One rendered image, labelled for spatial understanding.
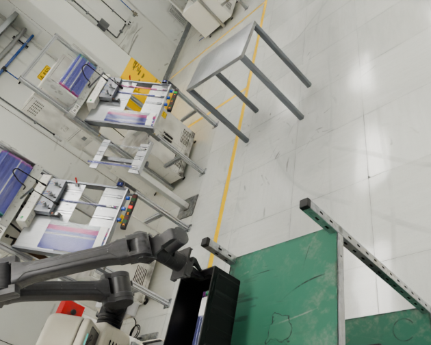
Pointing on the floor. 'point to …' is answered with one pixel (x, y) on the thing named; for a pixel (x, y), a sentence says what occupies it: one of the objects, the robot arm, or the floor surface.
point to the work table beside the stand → (221, 60)
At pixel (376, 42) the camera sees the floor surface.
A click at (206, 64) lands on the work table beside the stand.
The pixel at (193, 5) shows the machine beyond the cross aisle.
